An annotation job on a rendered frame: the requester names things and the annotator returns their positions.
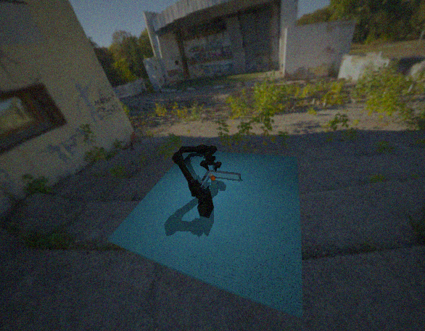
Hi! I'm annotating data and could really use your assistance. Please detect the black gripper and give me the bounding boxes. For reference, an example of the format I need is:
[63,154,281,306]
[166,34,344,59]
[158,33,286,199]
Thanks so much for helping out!
[200,157,222,172]

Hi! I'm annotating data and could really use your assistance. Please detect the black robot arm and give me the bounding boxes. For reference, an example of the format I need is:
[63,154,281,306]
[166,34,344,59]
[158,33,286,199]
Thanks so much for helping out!
[172,144,217,203]

